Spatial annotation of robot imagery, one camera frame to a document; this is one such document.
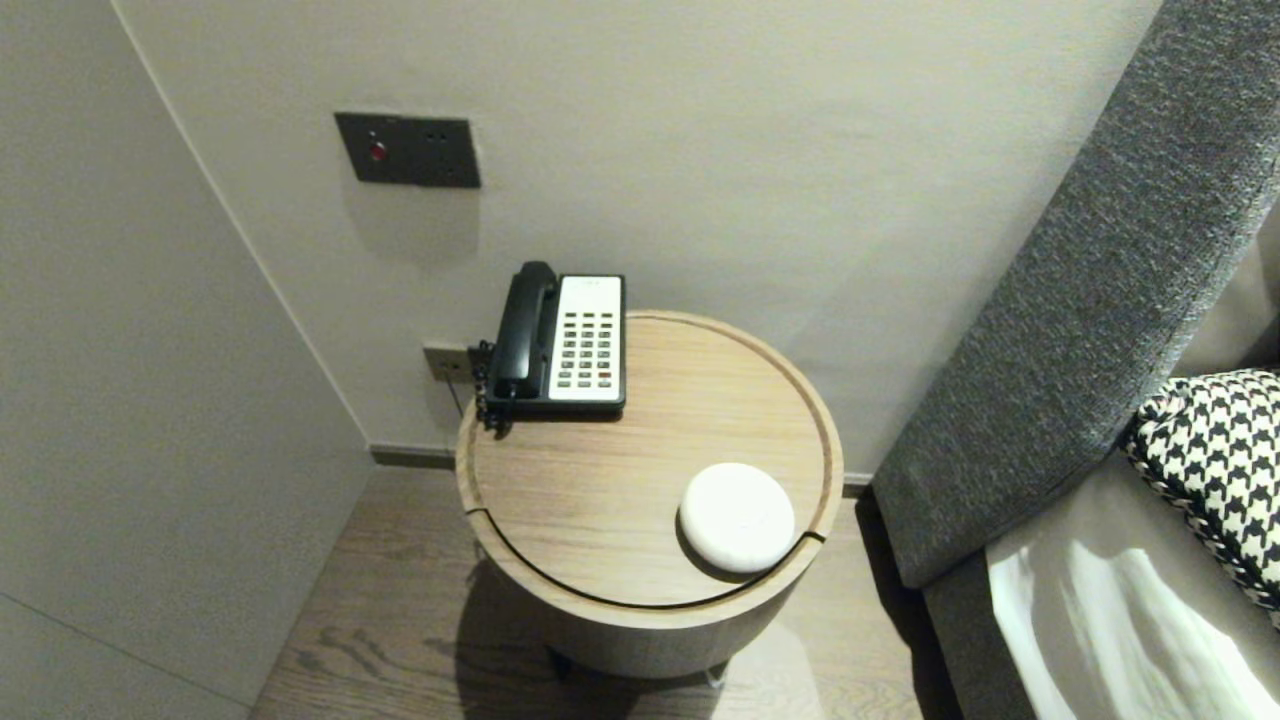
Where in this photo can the dark metal nightstand leg frame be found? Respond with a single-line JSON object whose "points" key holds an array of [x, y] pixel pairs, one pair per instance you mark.
{"points": [[558, 665]]}

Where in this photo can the black telephone base white keypad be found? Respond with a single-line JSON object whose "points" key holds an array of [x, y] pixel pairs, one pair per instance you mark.
{"points": [[590, 340]]}

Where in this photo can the grey fabric bed headboard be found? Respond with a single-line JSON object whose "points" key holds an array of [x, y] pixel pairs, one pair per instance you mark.
{"points": [[1080, 300]]}

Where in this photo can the white bed sheet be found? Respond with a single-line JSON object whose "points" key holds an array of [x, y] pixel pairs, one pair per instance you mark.
{"points": [[1150, 620]]}

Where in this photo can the black white houndstooth pillow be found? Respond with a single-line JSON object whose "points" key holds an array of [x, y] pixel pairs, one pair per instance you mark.
{"points": [[1220, 460]]}

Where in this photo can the white round dome device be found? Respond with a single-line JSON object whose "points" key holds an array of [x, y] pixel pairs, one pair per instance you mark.
{"points": [[738, 517]]}

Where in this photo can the beige wall jack plate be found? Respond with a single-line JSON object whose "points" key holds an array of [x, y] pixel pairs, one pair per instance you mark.
{"points": [[442, 362]]}

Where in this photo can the round wooden nightstand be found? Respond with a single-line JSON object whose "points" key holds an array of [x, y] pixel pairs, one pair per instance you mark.
{"points": [[600, 480]]}

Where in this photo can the dark wall switch panel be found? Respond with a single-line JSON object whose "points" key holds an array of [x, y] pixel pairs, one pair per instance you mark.
{"points": [[410, 150]]}

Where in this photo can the black telephone handset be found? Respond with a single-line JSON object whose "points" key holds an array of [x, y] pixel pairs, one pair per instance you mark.
{"points": [[525, 330]]}

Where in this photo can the curved wooden nightstand drawer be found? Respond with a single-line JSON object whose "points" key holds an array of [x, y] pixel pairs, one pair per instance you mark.
{"points": [[650, 640]]}

